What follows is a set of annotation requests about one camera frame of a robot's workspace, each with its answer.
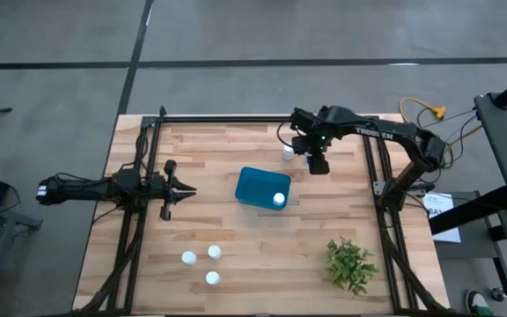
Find white paper sheet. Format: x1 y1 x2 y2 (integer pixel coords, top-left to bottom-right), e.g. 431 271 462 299
422 191 462 244

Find teal plastic basket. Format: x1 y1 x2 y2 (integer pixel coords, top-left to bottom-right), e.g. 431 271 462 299
234 166 292 211

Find yellow extension cable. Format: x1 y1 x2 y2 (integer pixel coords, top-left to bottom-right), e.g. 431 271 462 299
399 97 486 151

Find person's shoe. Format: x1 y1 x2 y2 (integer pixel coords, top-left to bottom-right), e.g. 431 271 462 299
464 288 495 317

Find green artificial plant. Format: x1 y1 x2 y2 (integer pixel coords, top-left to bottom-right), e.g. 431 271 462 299
324 237 380 297

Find black aluminium table frame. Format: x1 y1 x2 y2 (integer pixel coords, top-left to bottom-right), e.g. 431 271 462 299
75 105 451 317

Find grey metal stand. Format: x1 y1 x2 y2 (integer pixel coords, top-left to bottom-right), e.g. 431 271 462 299
0 202 43 317

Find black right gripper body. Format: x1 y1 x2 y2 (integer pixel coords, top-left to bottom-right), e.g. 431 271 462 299
289 107 332 176

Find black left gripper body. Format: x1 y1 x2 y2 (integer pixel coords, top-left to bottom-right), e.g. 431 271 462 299
146 158 179 222

